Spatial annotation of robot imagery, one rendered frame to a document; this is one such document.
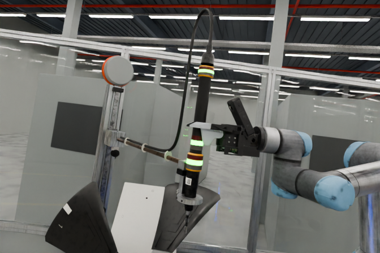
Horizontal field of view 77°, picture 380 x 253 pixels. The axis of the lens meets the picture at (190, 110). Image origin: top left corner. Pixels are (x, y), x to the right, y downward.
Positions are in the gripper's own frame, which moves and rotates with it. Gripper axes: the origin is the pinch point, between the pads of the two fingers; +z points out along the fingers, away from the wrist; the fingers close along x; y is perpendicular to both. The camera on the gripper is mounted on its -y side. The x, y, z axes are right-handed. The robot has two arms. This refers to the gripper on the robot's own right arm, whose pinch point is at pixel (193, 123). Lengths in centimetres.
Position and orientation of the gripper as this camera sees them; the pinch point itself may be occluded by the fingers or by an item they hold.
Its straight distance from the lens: 65.6
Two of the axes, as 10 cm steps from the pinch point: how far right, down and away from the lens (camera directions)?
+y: -1.2, 9.9, -0.6
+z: -9.7, -1.3, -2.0
